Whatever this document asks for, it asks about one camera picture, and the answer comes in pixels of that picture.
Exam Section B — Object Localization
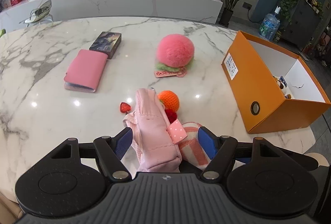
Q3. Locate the pink fluffy peach plush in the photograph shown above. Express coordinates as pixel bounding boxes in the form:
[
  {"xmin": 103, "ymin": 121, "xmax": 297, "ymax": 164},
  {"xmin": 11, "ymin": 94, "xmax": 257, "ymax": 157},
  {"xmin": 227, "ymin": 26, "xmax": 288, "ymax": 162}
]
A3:
[{"xmin": 154, "ymin": 34, "xmax": 195, "ymax": 78}]

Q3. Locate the red panda sailor plush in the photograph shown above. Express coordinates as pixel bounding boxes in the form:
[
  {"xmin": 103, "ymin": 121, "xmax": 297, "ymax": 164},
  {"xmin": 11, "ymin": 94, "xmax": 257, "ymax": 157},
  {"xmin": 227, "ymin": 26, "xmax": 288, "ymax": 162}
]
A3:
[{"xmin": 273, "ymin": 76, "xmax": 292, "ymax": 99}]

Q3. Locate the white marble tv console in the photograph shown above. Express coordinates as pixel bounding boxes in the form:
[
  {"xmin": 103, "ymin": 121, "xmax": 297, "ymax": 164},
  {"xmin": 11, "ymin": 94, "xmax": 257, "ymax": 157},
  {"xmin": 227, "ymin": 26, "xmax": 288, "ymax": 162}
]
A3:
[{"xmin": 1, "ymin": 0, "xmax": 223, "ymax": 33}]

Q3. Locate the red strawberry charm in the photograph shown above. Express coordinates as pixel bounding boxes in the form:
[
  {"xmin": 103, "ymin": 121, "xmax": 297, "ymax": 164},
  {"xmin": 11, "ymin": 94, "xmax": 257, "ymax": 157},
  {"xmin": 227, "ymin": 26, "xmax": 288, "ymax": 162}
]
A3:
[{"xmin": 120, "ymin": 102, "xmax": 131, "ymax": 114}]

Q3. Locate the dark card box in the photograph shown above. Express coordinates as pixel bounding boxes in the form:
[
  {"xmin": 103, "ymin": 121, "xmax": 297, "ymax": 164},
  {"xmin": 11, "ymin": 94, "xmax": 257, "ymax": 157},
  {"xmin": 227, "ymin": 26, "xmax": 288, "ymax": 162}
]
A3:
[{"xmin": 89, "ymin": 31, "xmax": 122, "ymax": 60}]

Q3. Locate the blue water jug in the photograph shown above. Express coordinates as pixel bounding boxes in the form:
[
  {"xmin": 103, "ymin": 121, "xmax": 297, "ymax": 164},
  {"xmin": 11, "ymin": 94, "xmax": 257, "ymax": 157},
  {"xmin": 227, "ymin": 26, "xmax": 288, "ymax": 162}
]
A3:
[{"xmin": 259, "ymin": 6, "xmax": 281, "ymax": 42}]

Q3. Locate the orange crochet ball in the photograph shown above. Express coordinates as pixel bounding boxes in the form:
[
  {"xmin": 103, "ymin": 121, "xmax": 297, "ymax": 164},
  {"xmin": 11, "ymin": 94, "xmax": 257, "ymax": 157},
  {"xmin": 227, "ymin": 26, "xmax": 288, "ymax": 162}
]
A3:
[{"xmin": 158, "ymin": 90, "xmax": 180, "ymax": 112}]

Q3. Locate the orange cardboard box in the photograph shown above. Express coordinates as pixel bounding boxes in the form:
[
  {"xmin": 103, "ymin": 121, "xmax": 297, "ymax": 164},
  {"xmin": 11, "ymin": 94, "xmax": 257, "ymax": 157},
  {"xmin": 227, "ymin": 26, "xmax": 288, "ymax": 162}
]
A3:
[{"xmin": 222, "ymin": 31, "xmax": 330, "ymax": 134}]

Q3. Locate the pink fabric pouch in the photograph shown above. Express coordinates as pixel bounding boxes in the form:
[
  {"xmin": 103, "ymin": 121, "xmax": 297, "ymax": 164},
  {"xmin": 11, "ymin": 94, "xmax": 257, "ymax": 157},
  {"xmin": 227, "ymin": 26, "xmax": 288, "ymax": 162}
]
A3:
[{"xmin": 122, "ymin": 88, "xmax": 210, "ymax": 173}]

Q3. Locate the small white desk fan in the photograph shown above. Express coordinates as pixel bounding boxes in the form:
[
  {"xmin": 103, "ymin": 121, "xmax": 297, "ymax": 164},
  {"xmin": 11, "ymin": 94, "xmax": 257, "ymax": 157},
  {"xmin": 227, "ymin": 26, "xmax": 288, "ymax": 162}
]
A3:
[{"xmin": 20, "ymin": 0, "xmax": 53, "ymax": 27}]

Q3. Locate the dark grey drawer cabinet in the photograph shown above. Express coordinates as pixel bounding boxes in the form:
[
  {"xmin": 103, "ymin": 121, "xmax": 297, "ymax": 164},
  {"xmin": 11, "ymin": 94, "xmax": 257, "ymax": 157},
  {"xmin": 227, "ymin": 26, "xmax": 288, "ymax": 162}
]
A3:
[{"xmin": 281, "ymin": 0, "xmax": 320, "ymax": 50}]

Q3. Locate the pink wallet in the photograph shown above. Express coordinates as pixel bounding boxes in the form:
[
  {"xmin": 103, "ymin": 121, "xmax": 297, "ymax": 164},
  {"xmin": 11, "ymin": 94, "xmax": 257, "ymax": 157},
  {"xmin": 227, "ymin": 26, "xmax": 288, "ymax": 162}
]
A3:
[{"xmin": 64, "ymin": 49, "xmax": 108, "ymax": 93}]

